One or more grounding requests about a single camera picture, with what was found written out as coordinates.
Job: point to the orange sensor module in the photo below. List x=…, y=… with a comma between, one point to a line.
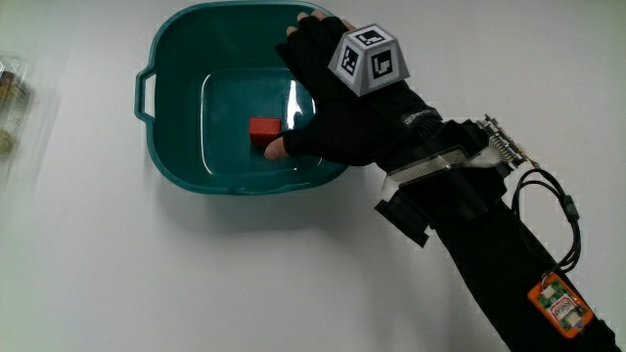
x=560, y=305

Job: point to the person's right forearm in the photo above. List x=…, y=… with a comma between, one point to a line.
x=494, y=244

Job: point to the clear plastic packet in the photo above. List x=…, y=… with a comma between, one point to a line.
x=11, y=102

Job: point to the teal plastic basin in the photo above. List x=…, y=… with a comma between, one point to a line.
x=195, y=122

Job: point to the red block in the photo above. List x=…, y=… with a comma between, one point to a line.
x=263, y=129

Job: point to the wrist circuit board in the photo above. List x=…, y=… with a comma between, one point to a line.
x=506, y=143

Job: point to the person's right hand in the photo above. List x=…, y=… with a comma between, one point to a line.
x=352, y=127

